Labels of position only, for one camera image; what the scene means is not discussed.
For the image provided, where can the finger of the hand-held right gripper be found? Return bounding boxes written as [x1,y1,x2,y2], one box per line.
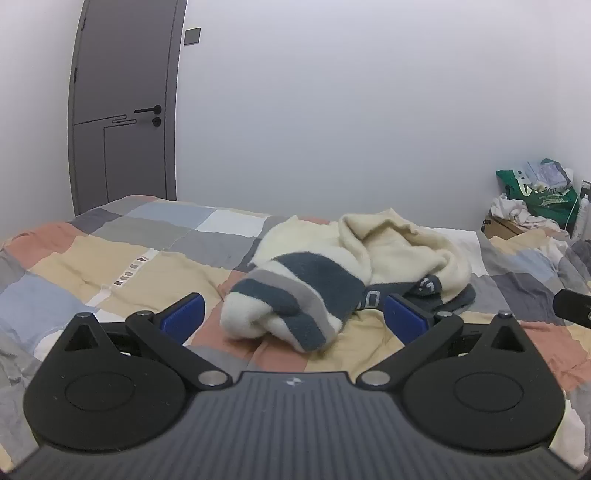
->
[553,288,591,331]

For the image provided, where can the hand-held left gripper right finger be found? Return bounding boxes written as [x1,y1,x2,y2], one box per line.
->
[355,294,557,391]

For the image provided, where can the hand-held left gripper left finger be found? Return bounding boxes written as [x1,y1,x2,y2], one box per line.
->
[36,292,233,391]

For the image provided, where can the cream striped knit sweater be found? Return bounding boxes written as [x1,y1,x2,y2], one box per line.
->
[220,209,476,354]

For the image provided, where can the white crumpled clothes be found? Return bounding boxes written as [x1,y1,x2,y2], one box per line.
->
[490,192,571,241]

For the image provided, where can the patchwork bed cover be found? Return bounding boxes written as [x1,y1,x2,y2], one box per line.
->
[0,195,591,480]

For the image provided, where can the white bottle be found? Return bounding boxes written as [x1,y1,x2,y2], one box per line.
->
[577,182,591,234]

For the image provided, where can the green shopping bag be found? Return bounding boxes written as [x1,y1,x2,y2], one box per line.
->
[496,168,581,225]

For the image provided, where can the clear plastic packets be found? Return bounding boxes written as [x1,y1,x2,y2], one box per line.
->
[516,158,574,190]

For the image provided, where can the grey door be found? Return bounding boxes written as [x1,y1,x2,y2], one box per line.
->
[68,0,188,217]

